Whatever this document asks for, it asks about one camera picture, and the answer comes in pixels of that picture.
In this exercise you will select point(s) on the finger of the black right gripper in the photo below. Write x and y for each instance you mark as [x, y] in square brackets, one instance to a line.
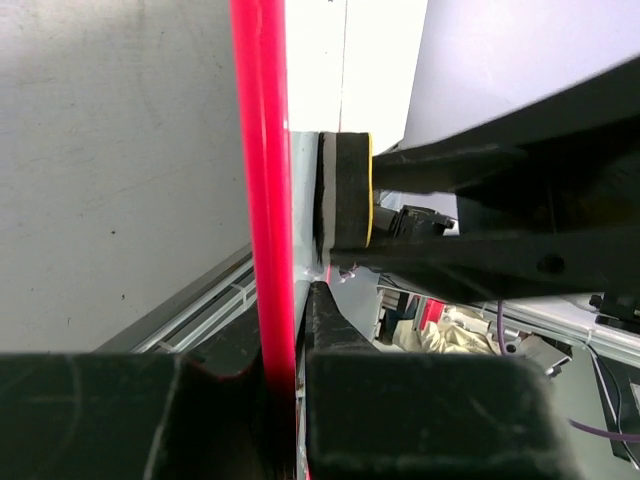
[598, 115]
[503, 266]

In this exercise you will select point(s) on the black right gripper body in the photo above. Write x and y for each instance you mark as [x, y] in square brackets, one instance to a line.
[572, 192]

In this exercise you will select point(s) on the aluminium front rail frame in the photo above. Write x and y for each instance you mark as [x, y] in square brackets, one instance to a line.
[176, 312]

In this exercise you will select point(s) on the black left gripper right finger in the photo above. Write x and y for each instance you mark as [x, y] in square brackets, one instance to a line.
[376, 415]

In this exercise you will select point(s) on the pink framed whiteboard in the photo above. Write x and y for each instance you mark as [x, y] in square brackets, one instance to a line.
[287, 346]

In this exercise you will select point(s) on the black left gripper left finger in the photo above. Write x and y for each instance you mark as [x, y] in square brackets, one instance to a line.
[193, 415]

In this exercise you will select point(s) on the round yellow black eraser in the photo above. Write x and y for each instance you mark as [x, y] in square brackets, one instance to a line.
[343, 197]

